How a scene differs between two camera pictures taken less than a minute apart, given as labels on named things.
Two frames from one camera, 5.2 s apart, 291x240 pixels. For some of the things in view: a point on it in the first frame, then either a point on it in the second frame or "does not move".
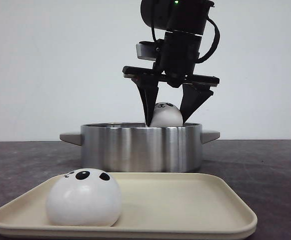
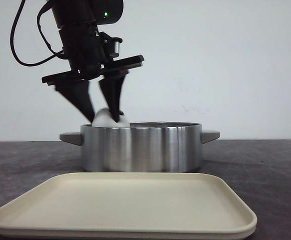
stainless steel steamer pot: [135, 147] does not move
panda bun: [84, 197] to [103, 118]
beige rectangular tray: [154, 205] does not move
